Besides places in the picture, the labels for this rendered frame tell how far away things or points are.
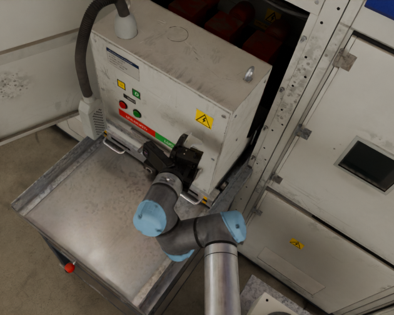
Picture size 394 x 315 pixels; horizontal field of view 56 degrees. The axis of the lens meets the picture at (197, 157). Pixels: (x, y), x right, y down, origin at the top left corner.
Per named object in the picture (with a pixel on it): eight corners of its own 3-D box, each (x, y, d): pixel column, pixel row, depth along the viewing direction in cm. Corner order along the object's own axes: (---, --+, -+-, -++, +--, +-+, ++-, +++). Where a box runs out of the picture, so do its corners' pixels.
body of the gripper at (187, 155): (199, 169, 105) (186, 198, 96) (171, 159, 106) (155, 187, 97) (204, 149, 100) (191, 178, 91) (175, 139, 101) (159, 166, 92)
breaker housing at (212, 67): (209, 197, 134) (233, 112, 93) (105, 128, 145) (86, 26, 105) (273, 112, 159) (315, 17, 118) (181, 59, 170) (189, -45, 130)
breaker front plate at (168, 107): (206, 198, 133) (229, 115, 93) (104, 130, 145) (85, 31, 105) (207, 195, 134) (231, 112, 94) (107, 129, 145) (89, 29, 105)
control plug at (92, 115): (94, 141, 131) (87, 109, 116) (84, 134, 132) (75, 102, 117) (109, 127, 135) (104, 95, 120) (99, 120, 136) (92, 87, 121)
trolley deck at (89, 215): (147, 318, 121) (147, 315, 116) (15, 212, 136) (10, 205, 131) (249, 177, 154) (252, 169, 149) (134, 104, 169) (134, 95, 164)
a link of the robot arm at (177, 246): (206, 260, 89) (188, 229, 84) (165, 266, 93) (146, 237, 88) (210, 235, 96) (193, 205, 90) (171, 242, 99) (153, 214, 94)
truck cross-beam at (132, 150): (210, 208, 136) (212, 201, 131) (100, 134, 149) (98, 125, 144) (217, 198, 139) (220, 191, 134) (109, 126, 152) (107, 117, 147)
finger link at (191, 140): (205, 138, 110) (196, 157, 103) (187, 132, 110) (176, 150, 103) (207, 130, 107) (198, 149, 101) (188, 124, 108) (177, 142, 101)
